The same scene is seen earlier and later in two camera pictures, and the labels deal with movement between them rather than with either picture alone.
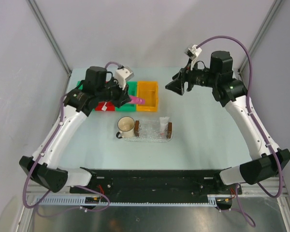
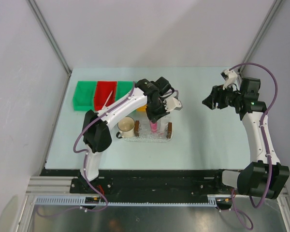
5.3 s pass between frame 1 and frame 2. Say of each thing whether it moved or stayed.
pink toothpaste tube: moved
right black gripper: moved
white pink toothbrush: stayed
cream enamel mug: stayed
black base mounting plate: stayed
